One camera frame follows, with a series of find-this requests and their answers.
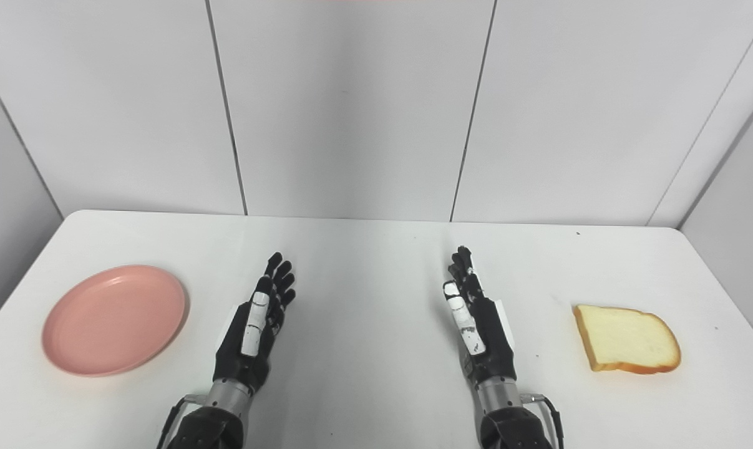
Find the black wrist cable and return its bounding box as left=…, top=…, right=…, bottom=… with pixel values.
left=156, top=394, right=207, bottom=449
left=521, top=393, right=565, bottom=449

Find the slice of white bread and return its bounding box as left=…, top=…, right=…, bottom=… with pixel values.
left=573, top=304, right=682, bottom=375

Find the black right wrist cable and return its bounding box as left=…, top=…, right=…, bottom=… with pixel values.
left=521, top=393, right=565, bottom=449

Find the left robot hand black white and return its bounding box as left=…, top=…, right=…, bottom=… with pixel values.
left=212, top=252, right=296, bottom=395

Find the pink round plate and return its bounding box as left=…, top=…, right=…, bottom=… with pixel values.
left=42, top=264, right=188, bottom=377

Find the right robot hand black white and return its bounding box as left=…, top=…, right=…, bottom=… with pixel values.
left=442, top=246, right=518, bottom=382

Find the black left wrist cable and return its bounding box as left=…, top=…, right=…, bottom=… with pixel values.
left=156, top=394, right=207, bottom=449

